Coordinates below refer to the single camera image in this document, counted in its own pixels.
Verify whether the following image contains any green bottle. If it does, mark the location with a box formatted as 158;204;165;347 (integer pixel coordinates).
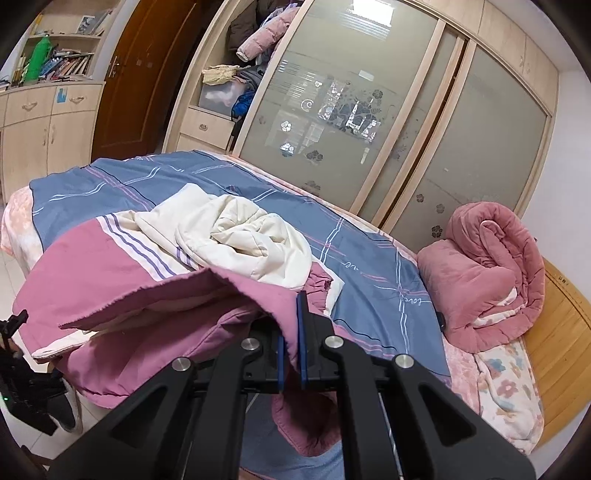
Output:
24;35;52;83

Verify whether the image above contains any blue plaid bed sheet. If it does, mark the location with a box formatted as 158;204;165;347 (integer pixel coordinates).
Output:
14;152;450;408

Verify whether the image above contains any brown wooden door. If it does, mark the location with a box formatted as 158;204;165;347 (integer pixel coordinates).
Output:
91;0;217;160

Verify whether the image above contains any wardrobe wooden drawer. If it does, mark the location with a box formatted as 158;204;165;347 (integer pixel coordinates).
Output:
180;106;235;151

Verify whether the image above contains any translucent plastic storage box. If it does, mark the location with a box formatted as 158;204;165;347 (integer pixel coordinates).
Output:
197;80;246;117

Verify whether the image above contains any frosted glass wardrobe door right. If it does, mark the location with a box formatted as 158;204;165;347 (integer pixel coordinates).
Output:
381;42;549;252

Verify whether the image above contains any frosted glass wardrobe door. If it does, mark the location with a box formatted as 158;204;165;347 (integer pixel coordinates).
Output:
381;42;549;252
239;1;454;210

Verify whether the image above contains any cream crumpled cloth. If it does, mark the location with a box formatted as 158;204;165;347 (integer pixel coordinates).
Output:
201;65;240;86

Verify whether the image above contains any pink puffer jacket hanging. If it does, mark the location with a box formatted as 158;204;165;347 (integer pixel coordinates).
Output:
236;3;300;65

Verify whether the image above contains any row of books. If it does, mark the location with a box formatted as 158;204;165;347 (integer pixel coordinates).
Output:
39;48;94;81

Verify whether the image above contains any frosted glass wardrobe door left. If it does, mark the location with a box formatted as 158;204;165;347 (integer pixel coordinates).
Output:
239;1;454;210

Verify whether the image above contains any blue garment in wardrobe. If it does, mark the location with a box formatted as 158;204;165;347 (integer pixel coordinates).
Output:
230;90;256;120

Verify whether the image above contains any wooden headboard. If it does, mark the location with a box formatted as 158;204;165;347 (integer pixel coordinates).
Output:
524;261;591;445

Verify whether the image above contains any pink floral bed cover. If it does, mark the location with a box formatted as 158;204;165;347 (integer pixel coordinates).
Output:
1;187;544;454

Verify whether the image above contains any rolled pink quilt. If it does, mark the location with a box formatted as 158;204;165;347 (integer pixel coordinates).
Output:
417;202;545;354

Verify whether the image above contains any light wood bookshelf cabinet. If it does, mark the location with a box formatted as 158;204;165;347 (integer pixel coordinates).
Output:
1;0;122;203

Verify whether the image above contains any pink and white hooded jacket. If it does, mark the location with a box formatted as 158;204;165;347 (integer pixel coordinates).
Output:
12;182;347;458

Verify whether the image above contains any dark brown hanging coat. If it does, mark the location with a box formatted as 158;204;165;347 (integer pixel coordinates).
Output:
228;0;284;52

